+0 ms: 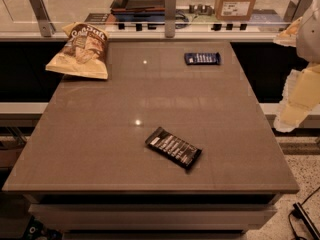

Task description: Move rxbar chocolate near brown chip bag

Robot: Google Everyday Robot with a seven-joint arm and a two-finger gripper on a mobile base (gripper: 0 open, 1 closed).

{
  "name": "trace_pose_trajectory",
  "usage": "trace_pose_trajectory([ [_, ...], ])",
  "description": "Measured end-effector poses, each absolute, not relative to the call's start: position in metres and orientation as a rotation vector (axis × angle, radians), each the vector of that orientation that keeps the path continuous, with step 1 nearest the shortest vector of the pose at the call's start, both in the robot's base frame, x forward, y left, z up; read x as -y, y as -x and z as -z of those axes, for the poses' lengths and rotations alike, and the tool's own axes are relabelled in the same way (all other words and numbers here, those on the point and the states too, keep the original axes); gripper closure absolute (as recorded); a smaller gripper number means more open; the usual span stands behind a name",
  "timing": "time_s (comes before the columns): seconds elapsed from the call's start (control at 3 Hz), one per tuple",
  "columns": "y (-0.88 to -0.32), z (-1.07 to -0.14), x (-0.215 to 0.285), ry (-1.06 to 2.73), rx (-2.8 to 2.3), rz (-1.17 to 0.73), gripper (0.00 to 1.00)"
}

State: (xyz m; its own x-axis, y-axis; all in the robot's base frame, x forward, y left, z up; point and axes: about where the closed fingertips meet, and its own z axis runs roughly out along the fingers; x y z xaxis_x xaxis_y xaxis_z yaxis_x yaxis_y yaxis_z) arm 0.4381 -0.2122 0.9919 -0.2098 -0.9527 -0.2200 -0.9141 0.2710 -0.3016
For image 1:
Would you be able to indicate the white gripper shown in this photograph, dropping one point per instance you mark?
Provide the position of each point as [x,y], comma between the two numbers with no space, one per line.
[309,39]

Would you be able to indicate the blue snack bar wrapper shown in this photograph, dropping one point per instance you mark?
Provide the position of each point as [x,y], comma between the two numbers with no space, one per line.
[202,58]

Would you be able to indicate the right metal glass bracket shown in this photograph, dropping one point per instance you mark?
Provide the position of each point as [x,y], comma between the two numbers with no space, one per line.
[295,9]

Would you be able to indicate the black rxbar chocolate bar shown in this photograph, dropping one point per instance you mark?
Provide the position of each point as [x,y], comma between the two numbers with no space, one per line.
[173,148]

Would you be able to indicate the cardboard box with label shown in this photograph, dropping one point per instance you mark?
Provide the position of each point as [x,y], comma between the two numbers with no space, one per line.
[234,10]

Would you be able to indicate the metal glass bracket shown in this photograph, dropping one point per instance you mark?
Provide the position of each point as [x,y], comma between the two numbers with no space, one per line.
[46,27]
[295,9]
[170,11]

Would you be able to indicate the left metal glass bracket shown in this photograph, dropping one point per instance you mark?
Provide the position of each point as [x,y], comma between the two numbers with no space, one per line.
[46,27]

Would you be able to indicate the brown chip bag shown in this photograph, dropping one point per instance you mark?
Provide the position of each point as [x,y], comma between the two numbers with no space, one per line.
[84,54]

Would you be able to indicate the middle metal glass bracket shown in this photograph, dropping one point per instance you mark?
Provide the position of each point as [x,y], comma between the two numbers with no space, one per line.
[170,11]

